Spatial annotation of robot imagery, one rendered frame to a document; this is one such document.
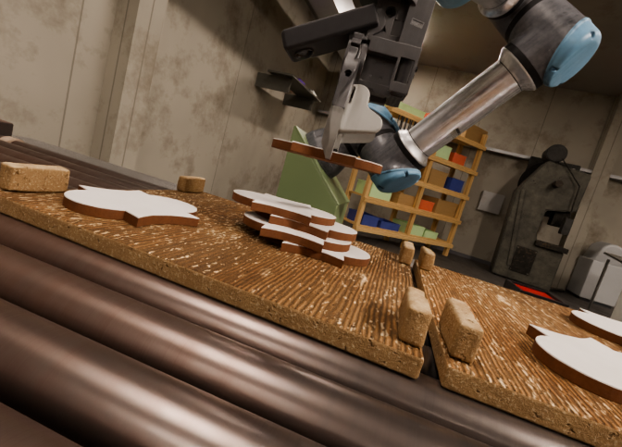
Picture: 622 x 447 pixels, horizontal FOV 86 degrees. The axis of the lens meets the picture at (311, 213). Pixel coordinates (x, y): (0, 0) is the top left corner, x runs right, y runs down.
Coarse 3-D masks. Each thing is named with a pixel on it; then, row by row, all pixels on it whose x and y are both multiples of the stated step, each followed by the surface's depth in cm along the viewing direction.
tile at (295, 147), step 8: (272, 144) 42; (280, 144) 40; (288, 144) 39; (296, 144) 37; (304, 144) 37; (296, 152) 38; (304, 152) 37; (312, 152) 38; (320, 152) 38; (336, 152) 37; (328, 160) 39; (336, 160) 37; (344, 160) 37; (352, 160) 36; (360, 160) 39; (360, 168) 39; (368, 168) 39; (376, 168) 40
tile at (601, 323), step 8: (576, 312) 44; (584, 312) 46; (576, 320) 42; (584, 320) 41; (592, 320) 41; (600, 320) 43; (608, 320) 44; (584, 328) 40; (592, 328) 40; (600, 328) 39; (608, 328) 40; (616, 328) 41; (600, 336) 39; (608, 336) 39; (616, 336) 38
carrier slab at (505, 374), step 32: (448, 288) 42; (480, 288) 47; (480, 320) 33; (512, 320) 36; (544, 320) 40; (448, 352) 24; (480, 352) 25; (512, 352) 27; (448, 384) 22; (480, 384) 21; (512, 384) 22; (544, 384) 23; (544, 416) 21; (576, 416) 20; (608, 416) 21
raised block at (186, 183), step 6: (180, 180) 58; (186, 180) 57; (192, 180) 59; (198, 180) 61; (204, 180) 62; (180, 186) 58; (186, 186) 58; (192, 186) 59; (198, 186) 61; (204, 186) 63
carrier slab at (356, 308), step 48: (0, 192) 31; (48, 192) 36; (192, 192) 60; (96, 240) 28; (144, 240) 29; (192, 240) 33; (240, 240) 38; (192, 288) 26; (240, 288) 25; (288, 288) 27; (336, 288) 31; (384, 288) 35; (336, 336) 23; (384, 336) 24
